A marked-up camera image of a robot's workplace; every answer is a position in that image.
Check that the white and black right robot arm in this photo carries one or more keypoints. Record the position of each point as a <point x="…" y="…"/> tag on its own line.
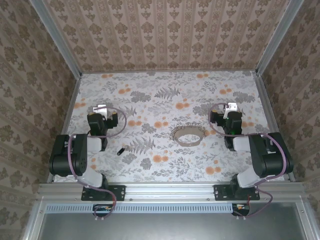
<point x="265" y="160"/>

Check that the floral patterned table cover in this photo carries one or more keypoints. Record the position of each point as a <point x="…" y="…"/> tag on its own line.
<point x="187" y="162"/>

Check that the grey metal sheet panel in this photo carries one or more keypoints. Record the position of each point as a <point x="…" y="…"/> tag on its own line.
<point x="170" y="227"/>

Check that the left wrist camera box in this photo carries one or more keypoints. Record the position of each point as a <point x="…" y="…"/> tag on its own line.
<point x="100" y="110"/>

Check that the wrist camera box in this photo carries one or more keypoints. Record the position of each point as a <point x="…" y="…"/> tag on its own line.
<point x="100" y="110"/>
<point x="231" y="107"/>

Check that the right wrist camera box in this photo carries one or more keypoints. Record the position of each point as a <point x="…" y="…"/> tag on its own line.
<point x="231" y="107"/>

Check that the aluminium left side rail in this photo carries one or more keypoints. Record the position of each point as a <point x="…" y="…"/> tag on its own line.
<point x="68" y="112"/>

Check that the aluminium right side rail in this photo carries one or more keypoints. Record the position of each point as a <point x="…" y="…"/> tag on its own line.
<point x="268" y="105"/>

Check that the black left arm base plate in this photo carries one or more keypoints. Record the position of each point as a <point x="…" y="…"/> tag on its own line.
<point x="118" y="192"/>

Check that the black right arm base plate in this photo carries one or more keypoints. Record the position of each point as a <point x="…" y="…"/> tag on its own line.
<point x="218" y="192"/>

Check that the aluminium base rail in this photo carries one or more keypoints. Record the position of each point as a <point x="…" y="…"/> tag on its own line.
<point x="170" y="191"/>

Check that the aluminium left frame post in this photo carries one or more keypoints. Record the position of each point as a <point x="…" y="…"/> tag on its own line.
<point x="58" y="37"/>

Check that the aluminium frame post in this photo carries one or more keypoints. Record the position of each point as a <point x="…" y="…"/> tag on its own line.
<point x="58" y="37"/>
<point x="277" y="37"/>

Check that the aluminium right frame post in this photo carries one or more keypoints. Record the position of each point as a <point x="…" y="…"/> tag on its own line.
<point x="277" y="37"/>

